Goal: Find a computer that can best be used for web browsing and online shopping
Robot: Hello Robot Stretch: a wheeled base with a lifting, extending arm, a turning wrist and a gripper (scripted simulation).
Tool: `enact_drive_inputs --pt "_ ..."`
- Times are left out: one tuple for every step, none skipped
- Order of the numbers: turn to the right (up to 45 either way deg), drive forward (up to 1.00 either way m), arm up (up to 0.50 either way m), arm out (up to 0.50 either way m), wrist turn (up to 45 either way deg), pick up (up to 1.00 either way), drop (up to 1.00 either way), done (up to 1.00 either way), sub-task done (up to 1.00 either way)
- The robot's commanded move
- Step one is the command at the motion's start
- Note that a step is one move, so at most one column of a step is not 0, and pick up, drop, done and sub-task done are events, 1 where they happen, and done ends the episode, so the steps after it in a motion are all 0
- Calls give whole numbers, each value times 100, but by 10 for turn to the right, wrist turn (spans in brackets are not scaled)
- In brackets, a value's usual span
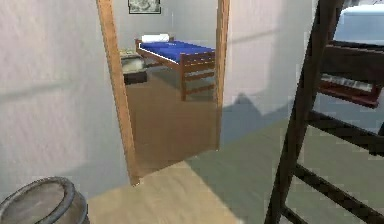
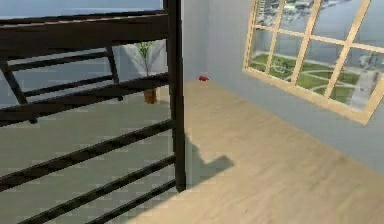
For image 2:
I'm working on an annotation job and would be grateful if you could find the green plant in brown pot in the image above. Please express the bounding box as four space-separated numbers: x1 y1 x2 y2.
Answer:
134 40 159 105

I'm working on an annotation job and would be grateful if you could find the wooden framed window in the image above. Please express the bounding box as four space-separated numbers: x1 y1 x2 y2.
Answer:
242 0 384 126

